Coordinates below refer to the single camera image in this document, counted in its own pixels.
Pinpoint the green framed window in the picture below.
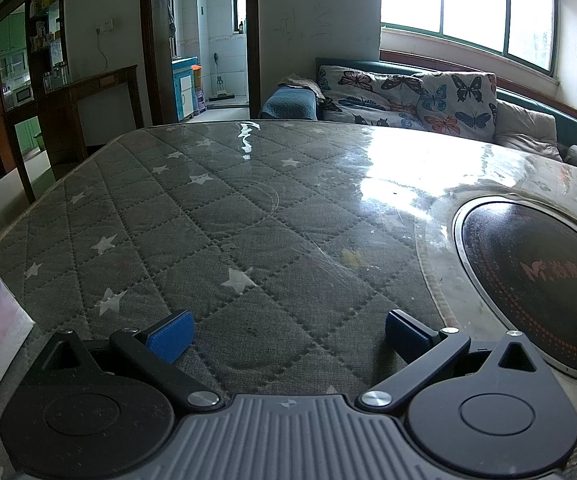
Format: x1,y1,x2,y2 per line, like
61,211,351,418
381,0,560,78

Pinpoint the beige pillow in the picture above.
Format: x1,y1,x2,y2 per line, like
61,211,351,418
493,100,564,163

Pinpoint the beige cloth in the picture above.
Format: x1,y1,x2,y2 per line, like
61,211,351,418
278,74,320,93

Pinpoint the blue folded blanket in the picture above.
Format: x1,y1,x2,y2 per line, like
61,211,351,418
260,85,319,122

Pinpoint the blue white cabinet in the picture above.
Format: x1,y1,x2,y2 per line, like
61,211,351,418
172,57,200,121

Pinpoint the teal sofa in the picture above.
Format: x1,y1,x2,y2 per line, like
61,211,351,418
315,57,577,177

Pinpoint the dark wooden shelf unit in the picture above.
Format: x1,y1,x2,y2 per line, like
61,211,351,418
0,0,142,206

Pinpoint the round black induction cooktop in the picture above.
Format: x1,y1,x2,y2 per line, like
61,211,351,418
451,200,577,381

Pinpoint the butterfly print cushion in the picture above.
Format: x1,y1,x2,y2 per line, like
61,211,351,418
317,65,425,128
415,72,498,137

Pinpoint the dark wooden door frame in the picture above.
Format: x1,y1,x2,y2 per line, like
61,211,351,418
140,0,260,126

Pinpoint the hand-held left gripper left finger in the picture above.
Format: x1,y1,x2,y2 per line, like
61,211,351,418
37,310,224,411

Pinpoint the thin wall cable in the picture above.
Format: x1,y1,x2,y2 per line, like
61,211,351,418
96,32,110,77

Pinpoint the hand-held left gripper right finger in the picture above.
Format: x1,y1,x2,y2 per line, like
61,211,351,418
355,310,551,413

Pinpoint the floor mop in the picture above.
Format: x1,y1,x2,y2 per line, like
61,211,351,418
207,52,234,102

